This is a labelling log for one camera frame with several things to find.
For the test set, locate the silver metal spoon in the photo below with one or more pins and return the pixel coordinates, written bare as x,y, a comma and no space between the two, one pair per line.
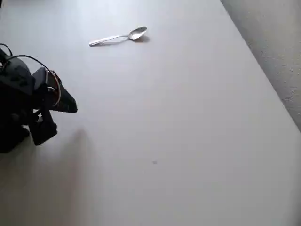
137,33

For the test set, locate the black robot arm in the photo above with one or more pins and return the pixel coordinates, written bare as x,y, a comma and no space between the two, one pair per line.
14,99

